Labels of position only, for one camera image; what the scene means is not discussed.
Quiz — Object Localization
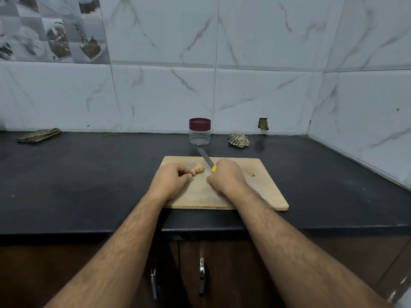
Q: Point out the yellow handled knife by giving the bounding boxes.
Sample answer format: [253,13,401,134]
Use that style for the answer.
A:
[197,147,218,174]

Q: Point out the person's right hand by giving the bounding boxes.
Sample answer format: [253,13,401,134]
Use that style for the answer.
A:
[206,157,249,199]

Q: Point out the metal cabinet handle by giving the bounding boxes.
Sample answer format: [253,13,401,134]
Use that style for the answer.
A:
[198,258,208,296]
[149,267,159,301]

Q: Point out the person's left hand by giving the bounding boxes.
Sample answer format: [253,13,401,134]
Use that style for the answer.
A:
[148,162,195,205]

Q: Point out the black countertop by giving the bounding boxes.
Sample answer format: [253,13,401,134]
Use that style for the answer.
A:
[0,130,411,236]

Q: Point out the person's left forearm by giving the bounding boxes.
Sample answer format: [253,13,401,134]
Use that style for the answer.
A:
[44,197,170,308]

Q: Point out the decorative picture tiles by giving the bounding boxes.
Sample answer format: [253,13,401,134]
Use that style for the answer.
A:
[0,0,110,65]

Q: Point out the person's right forearm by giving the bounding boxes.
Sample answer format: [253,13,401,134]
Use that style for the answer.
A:
[229,187,394,308]

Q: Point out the folded green cloth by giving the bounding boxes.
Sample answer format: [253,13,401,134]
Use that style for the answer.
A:
[17,127,63,144]

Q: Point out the clear jar maroon lid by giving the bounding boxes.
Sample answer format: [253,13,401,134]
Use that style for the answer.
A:
[189,118,212,146]

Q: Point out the brown wooden cabinet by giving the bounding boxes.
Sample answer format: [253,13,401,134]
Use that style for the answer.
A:
[0,228,411,308]

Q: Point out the crumpled patterned cloth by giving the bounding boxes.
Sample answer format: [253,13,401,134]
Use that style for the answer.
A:
[228,133,250,149]

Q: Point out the wooden cutting board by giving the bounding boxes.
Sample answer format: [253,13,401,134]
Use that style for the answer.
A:
[157,156,290,211]

